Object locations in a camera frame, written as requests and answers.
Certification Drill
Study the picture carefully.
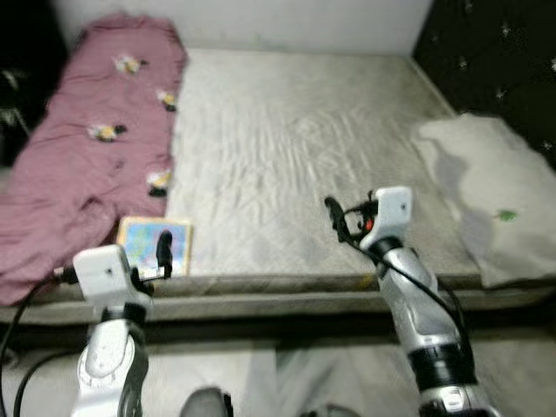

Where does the grey robot leg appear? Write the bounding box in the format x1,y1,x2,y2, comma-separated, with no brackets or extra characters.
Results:
300,404,348,417
181,388,235,417

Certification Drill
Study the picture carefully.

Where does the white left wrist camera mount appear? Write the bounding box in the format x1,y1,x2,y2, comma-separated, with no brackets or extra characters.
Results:
72,245,147,307

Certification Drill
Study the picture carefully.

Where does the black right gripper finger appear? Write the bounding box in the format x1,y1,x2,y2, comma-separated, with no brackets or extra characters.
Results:
324,198,348,242

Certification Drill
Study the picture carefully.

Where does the patterned grey mattress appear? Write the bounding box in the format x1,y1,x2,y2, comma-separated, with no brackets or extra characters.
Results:
0,48,556,324

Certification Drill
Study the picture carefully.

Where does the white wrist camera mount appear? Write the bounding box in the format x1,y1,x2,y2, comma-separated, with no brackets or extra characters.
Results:
363,186,414,255
72,245,147,307

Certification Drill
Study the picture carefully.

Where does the dark tufted studded headboard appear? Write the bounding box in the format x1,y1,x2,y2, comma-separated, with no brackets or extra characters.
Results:
413,0,556,170

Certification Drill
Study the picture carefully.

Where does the grey robot right leg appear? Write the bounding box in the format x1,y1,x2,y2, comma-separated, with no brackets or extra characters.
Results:
300,404,348,417

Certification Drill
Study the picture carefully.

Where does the black bag white lettering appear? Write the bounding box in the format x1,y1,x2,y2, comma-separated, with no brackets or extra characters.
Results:
0,0,70,166

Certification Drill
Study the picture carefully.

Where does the dark bed frame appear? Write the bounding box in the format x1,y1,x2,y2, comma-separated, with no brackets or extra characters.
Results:
0,308,556,348

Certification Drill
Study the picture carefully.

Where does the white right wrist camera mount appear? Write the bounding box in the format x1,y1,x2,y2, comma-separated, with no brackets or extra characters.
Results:
363,186,414,255

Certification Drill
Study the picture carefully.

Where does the grey robot left leg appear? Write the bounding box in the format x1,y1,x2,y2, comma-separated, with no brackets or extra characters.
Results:
181,388,235,417

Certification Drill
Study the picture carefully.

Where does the mauve blanket with flower prints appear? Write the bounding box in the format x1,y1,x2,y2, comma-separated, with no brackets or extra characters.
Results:
0,13,189,307

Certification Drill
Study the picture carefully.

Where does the white pillow with lettering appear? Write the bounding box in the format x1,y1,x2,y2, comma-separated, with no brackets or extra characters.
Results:
410,113,556,290

